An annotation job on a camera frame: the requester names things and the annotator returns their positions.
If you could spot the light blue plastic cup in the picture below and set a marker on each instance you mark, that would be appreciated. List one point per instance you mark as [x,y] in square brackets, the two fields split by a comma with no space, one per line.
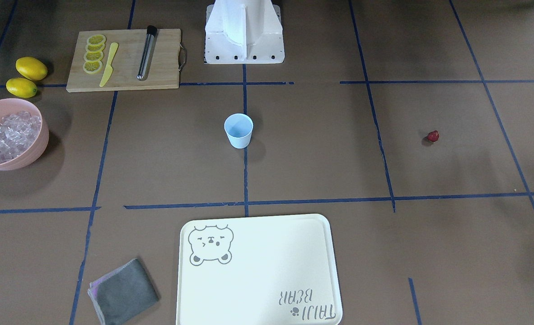
[238,128]

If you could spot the yellow plastic knife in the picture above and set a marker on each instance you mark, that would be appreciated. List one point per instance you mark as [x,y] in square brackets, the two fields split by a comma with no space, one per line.
[108,70]

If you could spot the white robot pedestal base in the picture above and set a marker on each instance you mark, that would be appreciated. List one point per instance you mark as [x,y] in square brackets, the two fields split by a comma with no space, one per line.
[243,32]

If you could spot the yellow lemon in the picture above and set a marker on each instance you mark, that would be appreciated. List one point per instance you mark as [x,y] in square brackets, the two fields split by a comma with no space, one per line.
[21,87]
[31,68]

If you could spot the pink bowl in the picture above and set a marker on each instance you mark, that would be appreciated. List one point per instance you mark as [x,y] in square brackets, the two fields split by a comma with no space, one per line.
[35,150]

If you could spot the steel muddler black tip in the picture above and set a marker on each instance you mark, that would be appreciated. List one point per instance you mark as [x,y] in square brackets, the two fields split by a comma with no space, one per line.
[151,34]

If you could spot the wooden cutting board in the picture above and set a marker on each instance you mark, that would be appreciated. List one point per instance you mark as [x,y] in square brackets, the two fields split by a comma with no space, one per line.
[163,71]

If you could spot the folded grey cloth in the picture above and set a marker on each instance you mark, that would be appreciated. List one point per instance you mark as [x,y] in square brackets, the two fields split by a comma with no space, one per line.
[123,293]

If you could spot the lemon slice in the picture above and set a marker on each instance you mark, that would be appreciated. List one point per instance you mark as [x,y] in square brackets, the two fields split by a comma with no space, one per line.
[95,48]
[95,56]
[92,67]
[96,40]

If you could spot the lower yellow lemon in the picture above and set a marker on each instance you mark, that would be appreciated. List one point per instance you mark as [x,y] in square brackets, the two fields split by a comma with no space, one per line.
[21,87]

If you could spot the upper yellow lemon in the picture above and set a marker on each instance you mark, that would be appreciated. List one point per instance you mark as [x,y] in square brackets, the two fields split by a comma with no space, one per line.
[31,68]

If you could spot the clear ice cubes pile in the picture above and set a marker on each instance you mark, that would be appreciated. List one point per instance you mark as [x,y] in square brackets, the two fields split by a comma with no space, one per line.
[18,132]

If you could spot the cream bear tray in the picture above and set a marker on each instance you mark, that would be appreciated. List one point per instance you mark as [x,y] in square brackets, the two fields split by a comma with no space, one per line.
[268,270]

